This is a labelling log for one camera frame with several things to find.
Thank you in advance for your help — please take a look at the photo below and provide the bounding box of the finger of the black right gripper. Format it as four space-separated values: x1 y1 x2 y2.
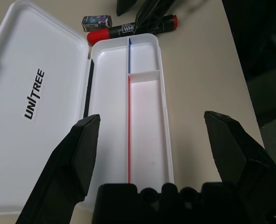
116 0 138 17
133 0 175 35

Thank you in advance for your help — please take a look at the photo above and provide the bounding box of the black red whiteboard marker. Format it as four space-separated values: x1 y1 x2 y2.
87 14 179 44

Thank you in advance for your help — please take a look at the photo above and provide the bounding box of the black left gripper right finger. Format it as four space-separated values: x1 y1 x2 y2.
204 111 276 224

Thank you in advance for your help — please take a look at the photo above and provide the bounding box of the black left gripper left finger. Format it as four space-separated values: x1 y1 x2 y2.
15 114 101 224

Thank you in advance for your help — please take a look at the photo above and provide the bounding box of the white plastic pencil case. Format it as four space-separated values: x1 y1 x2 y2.
0 0 175 213

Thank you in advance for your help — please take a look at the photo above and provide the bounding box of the small dark printed eraser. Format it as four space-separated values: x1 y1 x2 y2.
81 14 113 32

